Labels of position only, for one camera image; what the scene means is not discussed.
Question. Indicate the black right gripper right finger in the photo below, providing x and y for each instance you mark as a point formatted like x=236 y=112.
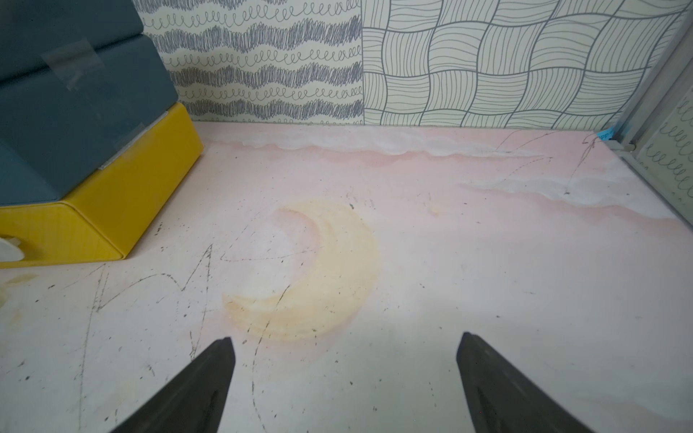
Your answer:
x=500 y=398

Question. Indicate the yellow bottom drawer unit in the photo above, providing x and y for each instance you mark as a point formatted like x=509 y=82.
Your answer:
x=104 y=217

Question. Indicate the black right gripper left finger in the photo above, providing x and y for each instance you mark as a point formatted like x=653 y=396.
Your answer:
x=194 y=400

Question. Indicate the teal drawer cabinet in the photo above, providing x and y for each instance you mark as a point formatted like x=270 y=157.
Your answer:
x=79 y=81

